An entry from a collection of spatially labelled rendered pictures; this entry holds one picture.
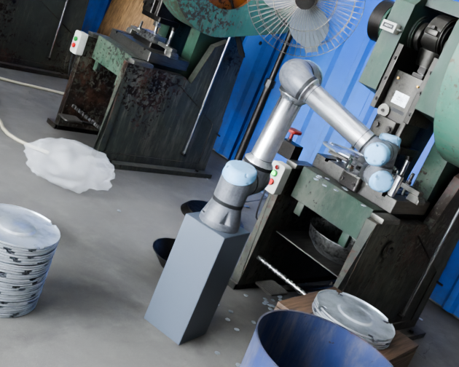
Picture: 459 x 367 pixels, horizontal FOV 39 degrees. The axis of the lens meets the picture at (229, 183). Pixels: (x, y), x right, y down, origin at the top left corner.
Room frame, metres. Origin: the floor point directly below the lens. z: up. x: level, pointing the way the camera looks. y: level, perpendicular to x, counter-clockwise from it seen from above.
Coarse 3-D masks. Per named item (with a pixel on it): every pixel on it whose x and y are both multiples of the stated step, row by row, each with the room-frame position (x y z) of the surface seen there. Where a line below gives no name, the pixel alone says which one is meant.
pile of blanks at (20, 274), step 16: (0, 256) 1.82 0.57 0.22; (16, 256) 1.84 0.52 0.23; (32, 256) 1.88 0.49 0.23; (48, 256) 1.93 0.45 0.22; (0, 272) 1.84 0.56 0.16; (16, 272) 1.85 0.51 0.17; (32, 272) 1.89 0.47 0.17; (0, 288) 1.83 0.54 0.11; (16, 288) 1.87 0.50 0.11; (32, 288) 1.91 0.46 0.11; (0, 304) 1.84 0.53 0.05; (16, 304) 1.87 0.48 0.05; (32, 304) 1.94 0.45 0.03
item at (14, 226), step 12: (0, 204) 2.07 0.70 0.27; (0, 216) 1.99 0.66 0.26; (12, 216) 2.01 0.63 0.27; (24, 216) 2.06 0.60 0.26; (36, 216) 2.09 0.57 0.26; (0, 228) 1.91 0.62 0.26; (12, 228) 1.93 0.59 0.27; (24, 228) 1.96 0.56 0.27; (36, 228) 2.01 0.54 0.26; (48, 228) 2.05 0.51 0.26; (0, 240) 1.82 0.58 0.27; (12, 240) 1.87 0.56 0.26; (24, 240) 1.90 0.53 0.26; (36, 240) 1.93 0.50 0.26; (48, 240) 1.96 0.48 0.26
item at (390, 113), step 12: (396, 72) 2.83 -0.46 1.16; (396, 84) 2.81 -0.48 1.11; (408, 84) 2.78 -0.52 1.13; (420, 84) 2.75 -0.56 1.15; (396, 96) 2.79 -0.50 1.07; (408, 96) 2.76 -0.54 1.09; (384, 108) 2.80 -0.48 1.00; (396, 108) 2.78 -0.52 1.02; (408, 108) 2.75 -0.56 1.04; (384, 120) 2.76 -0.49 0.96; (396, 120) 2.76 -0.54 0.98; (372, 132) 2.78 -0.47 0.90; (384, 132) 2.75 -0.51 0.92; (396, 132) 2.75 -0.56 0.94; (408, 132) 2.77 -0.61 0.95; (408, 144) 2.81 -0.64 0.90
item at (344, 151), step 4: (324, 144) 2.60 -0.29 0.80; (328, 144) 2.67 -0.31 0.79; (332, 144) 2.73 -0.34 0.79; (336, 144) 2.76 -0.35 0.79; (332, 148) 2.61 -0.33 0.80; (336, 148) 2.66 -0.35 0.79; (340, 148) 2.72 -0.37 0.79; (344, 148) 2.78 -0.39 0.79; (336, 152) 2.53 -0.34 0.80; (340, 152) 2.58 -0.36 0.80; (344, 152) 2.61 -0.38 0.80; (348, 152) 2.63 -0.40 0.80; (356, 152) 2.78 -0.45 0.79; (344, 156) 2.51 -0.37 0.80; (348, 156) 2.57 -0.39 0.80
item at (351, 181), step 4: (332, 152) 2.65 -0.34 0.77; (340, 156) 2.62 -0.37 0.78; (344, 160) 2.61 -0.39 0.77; (344, 172) 2.73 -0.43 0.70; (340, 176) 2.74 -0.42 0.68; (344, 176) 2.72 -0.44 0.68; (348, 176) 2.71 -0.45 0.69; (352, 176) 2.70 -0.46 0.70; (356, 176) 2.69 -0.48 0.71; (340, 180) 2.73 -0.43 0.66; (344, 180) 2.72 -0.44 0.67; (348, 180) 2.71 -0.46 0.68; (352, 180) 2.70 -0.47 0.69; (356, 180) 2.69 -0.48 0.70; (360, 180) 2.68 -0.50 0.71; (344, 184) 2.71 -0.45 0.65; (348, 184) 2.70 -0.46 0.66; (352, 184) 2.68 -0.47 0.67; (356, 184) 2.68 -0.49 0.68; (360, 184) 2.69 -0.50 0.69; (348, 188) 2.70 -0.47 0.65; (352, 188) 2.69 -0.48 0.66; (356, 188) 2.68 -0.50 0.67
